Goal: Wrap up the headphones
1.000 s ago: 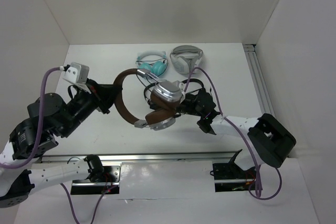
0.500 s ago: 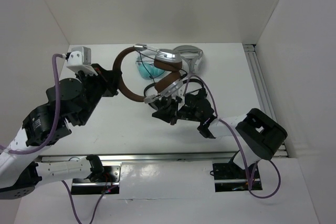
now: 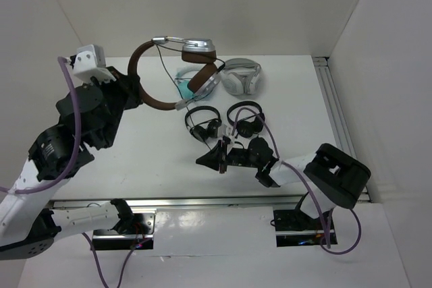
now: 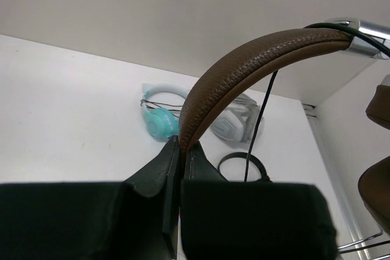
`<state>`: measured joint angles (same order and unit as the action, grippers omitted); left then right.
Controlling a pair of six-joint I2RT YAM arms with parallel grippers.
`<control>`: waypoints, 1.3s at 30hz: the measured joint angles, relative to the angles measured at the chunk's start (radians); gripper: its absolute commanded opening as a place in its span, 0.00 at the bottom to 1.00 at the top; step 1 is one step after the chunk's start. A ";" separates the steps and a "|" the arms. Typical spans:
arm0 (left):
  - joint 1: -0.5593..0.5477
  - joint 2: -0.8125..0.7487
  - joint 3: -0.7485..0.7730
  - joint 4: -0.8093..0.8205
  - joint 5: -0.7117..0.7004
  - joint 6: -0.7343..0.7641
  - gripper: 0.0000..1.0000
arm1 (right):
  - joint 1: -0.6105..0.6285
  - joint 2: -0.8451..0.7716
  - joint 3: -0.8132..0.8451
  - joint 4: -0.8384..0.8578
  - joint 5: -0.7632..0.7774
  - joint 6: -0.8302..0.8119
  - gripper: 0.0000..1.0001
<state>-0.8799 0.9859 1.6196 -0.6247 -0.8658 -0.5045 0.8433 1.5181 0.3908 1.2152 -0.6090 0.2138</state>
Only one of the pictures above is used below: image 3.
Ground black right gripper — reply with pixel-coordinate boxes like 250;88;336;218
196;140;262;173

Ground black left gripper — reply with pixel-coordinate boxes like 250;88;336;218
89;65;144;148

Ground brown silver headphones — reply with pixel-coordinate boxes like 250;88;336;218
128;36;225;111

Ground thin black headphone cable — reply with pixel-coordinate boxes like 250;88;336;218
155;43;225;144

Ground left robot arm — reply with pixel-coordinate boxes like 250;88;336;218
1;67;141;260

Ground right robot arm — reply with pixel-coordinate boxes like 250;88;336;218
196;137;371;231

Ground black headphones left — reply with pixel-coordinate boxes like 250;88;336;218
184;105;222;143

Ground black headphones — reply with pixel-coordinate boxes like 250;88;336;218
226;100;265;138
184;105;222;143

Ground black headphones right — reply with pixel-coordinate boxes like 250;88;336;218
226;100;265;138

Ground teal cat-ear headphones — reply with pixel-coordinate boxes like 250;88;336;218
174;65;203;101

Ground white grey gaming headset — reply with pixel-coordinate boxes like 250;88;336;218
220;58;262;96

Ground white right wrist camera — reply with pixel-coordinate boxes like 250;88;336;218
217;124;236;144

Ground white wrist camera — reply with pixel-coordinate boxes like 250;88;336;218
70;44;115;84
217;124;236;144

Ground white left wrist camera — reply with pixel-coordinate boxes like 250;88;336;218
70;44;115;84

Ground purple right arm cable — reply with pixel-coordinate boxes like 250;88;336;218
232;107;364;255

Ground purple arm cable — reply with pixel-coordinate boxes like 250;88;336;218
232;107;364;255
0;57;153;288

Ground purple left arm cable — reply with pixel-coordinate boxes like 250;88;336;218
0;57;153;288

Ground aluminium front rail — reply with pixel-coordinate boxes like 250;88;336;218
50;195;304;210

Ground aluminium side rail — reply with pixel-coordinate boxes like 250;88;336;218
306;57;371;209

